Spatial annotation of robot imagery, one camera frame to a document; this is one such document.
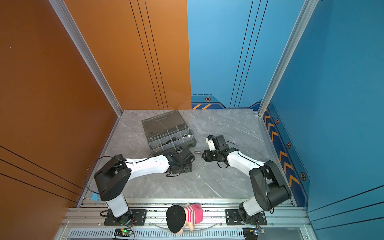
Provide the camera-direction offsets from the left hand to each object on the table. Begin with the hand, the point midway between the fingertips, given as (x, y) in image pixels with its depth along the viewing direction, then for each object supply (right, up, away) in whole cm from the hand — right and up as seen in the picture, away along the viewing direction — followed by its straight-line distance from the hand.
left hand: (189, 167), depth 89 cm
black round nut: (-11, +16, +13) cm, 23 cm away
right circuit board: (+31, -26, -19) cm, 45 cm away
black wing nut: (-17, +13, +8) cm, 23 cm away
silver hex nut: (-3, +18, +16) cm, 24 cm away
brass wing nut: (-21, +12, +10) cm, 26 cm away
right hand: (+9, +7, +1) cm, 11 cm away
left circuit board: (-31, -26, -18) cm, 44 cm away
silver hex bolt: (+6, +8, +5) cm, 11 cm away
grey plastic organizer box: (-15, +20, +13) cm, 29 cm away
